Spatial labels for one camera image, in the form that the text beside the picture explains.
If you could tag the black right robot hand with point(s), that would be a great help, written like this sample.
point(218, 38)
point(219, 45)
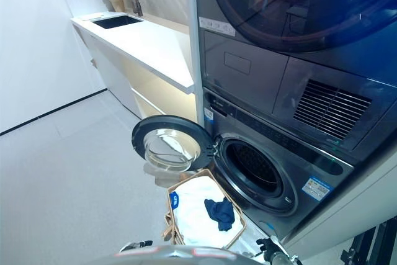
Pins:
point(270, 248)

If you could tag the blue white washer sticker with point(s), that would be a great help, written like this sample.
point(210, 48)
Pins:
point(209, 117)

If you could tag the black metal frame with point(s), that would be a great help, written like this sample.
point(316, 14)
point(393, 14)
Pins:
point(363, 246)

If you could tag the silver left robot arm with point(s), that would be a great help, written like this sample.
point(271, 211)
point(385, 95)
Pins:
point(130, 246)

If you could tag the round dark dryer door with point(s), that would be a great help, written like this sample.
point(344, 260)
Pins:
point(310, 4)

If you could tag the round glass washer door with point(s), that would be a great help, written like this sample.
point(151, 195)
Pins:
point(167, 150)

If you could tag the white fabric basket liner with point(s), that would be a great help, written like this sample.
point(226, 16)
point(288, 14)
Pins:
point(195, 215)

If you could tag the black undermount sink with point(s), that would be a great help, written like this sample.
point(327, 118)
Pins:
point(116, 22)

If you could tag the blue liner tag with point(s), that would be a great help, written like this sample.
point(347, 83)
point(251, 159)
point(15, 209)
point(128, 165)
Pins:
point(174, 197)

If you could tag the grey front-load washing machine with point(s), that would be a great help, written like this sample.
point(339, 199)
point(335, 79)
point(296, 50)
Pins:
point(310, 212)

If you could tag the dark blue garment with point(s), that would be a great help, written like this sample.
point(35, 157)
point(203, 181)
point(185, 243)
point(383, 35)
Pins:
point(221, 213)

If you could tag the tan wooden laundry basket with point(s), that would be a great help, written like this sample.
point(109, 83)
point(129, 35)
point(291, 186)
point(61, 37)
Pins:
point(242, 220)

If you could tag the blue energy label sticker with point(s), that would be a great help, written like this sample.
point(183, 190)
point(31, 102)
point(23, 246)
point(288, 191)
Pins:
point(318, 188)

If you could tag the grey tumble dryer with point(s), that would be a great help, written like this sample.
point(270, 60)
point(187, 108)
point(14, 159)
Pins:
point(248, 69)

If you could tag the dryer vent grille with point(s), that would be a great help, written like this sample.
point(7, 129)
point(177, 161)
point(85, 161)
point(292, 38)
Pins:
point(332, 110)

